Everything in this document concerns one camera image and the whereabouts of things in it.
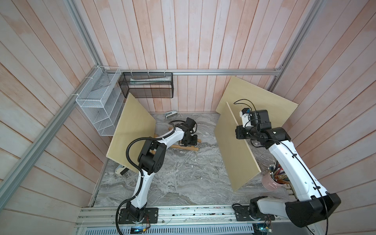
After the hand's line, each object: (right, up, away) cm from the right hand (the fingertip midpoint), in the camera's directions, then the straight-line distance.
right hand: (235, 129), depth 77 cm
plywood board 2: (-4, -14, -18) cm, 23 cm away
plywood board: (+11, +23, +21) cm, 33 cm away
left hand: (-21, -11, +21) cm, 32 cm away
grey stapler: (-66, -24, +8) cm, 71 cm away
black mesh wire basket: (-54, +31, +25) cm, 67 cm away
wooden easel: (-31, -11, +7) cm, 33 cm away
